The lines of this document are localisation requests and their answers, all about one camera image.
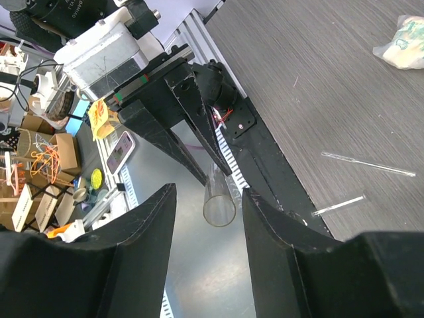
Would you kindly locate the cardboard box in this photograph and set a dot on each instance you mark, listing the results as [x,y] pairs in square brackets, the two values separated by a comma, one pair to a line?
[68,152]

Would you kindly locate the yellow paper note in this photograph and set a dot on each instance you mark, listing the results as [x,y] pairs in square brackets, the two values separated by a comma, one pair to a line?
[102,120]

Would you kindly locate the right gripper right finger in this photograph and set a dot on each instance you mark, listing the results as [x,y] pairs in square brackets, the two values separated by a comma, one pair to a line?
[298,272]

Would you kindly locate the crumpled plastic bag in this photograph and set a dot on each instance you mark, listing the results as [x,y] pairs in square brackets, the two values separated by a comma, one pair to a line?
[405,50]

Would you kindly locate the smartphone with purple case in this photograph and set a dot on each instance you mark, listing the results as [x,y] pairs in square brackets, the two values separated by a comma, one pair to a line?
[120,153]

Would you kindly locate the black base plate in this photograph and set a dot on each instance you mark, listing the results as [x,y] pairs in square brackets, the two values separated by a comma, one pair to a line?
[264,167]

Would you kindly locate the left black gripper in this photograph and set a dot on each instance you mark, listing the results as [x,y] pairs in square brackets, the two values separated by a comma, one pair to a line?
[171,90]

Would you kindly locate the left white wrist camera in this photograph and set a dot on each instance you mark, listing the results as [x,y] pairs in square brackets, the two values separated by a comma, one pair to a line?
[113,50]

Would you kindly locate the long glass test tube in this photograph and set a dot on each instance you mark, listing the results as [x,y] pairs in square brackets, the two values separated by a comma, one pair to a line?
[219,209]

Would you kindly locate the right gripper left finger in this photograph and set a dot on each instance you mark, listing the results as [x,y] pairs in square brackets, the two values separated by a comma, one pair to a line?
[117,270]

